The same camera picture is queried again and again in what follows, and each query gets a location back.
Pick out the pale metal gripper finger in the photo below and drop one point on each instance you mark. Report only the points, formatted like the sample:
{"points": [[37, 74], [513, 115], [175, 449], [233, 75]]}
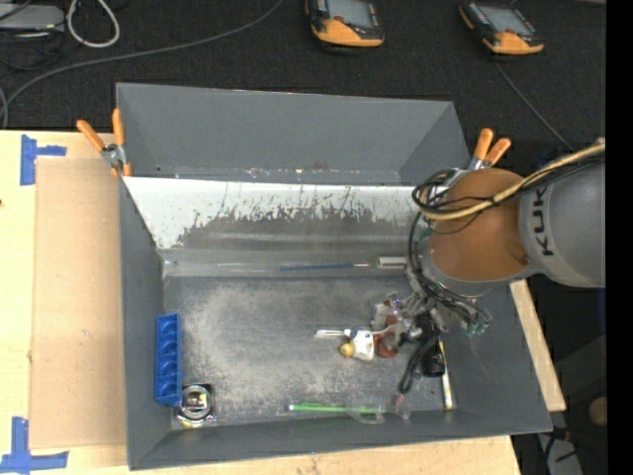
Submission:
{"points": [[330, 334]]}

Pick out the white and yellow toy figure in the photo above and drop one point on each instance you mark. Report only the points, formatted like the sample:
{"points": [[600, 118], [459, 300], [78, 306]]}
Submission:
{"points": [[362, 345]]}

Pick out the red-brown round object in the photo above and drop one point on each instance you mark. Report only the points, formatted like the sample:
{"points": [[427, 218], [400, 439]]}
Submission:
{"points": [[387, 349]]}

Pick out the small white box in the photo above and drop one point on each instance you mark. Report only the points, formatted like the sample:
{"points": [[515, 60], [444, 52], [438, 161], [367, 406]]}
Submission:
{"points": [[392, 262]]}

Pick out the grey metal bin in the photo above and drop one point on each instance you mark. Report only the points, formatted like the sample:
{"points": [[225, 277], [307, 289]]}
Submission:
{"points": [[277, 324]]}

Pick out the green stick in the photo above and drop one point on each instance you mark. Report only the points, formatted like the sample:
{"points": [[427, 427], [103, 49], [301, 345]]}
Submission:
{"points": [[316, 407]]}

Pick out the pale yellow stick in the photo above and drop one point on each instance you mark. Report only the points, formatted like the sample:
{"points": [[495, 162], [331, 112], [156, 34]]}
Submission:
{"points": [[447, 384]]}

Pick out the clear plastic packet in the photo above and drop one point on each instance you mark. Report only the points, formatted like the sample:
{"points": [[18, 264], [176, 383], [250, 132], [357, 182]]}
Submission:
{"points": [[390, 408]]}

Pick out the shiny round metal object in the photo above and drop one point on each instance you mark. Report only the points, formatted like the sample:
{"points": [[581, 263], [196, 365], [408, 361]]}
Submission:
{"points": [[195, 405]]}

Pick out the blue plastic holed block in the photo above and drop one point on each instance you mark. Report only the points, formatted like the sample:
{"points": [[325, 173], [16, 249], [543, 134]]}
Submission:
{"points": [[168, 359]]}

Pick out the brown cardboard board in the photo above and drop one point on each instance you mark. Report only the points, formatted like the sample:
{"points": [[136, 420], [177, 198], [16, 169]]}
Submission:
{"points": [[74, 305]]}

